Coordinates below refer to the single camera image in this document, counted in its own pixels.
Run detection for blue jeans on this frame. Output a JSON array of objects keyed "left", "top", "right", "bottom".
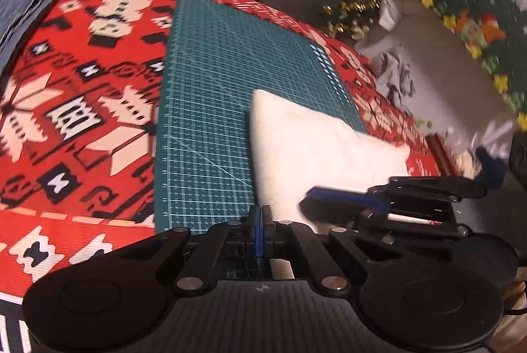
[{"left": 0, "top": 0, "right": 70, "bottom": 68}]

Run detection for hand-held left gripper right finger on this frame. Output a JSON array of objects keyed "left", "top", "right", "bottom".
[{"left": 260, "top": 205, "right": 406, "bottom": 297}]

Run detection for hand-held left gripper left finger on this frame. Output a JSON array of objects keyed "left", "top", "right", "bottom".
[{"left": 113, "top": 205, "right": 261, "bottom": 295}]

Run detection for white crinkled plastic bag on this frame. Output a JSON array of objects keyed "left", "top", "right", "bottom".
[{"left": 473, "top": 120, "right": 515, "bottom": 156}]

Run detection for brown wooden nightstand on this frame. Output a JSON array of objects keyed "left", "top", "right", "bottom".
[{"left": 426, "top": 133, "right": 458, "bottom": 177}]

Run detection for white knit vest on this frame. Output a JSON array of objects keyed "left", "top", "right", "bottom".
[{"left": 246, "top": 90, "right": 412, "bottom": 280}]

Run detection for small Christmas tree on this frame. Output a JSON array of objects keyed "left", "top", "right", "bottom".
[{"left": 323, "top": 0, "right": 383, "bottom": 41}]

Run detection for red patterned blanket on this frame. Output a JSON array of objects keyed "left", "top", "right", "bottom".
[{"left": 0, "top": 0, "right": 445, "bottom": 353}]

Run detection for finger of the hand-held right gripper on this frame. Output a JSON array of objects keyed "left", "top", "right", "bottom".
[
  {"left": 305, "top": 176, "right": 489, "bottom": 212},
  {"left": 299, "top": 201, "right": 473, "bottom": 245}
]

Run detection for white hanging cloth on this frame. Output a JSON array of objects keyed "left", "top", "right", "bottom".
[{"left": 376, "top": 0, "right": 402, "bottom": 31}]

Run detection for grey hoodie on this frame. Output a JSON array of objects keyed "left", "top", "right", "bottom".
[{"left": 371, "top": 44, "right": 416, "bottom": 107}]

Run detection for green cutting mat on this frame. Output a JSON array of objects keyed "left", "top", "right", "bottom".
[{"left": 154, "top": 0, "right": 367, "bottom": 280}]

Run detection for dark blue fuzzy cloth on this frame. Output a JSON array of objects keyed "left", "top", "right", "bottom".
[{"left": 475, "top": 147, "right": 507, "bottom": 189}]

